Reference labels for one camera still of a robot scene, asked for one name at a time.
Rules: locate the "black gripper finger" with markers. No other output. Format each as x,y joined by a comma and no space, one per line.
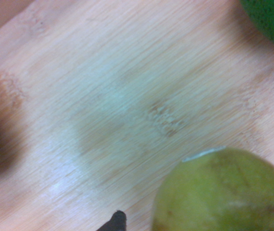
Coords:
116,222

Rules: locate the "green apple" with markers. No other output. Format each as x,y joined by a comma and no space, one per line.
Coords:
223,192

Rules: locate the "light wooden tray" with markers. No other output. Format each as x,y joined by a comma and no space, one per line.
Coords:
117,96

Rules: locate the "dark green round fruit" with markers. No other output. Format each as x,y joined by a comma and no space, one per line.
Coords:
271,19

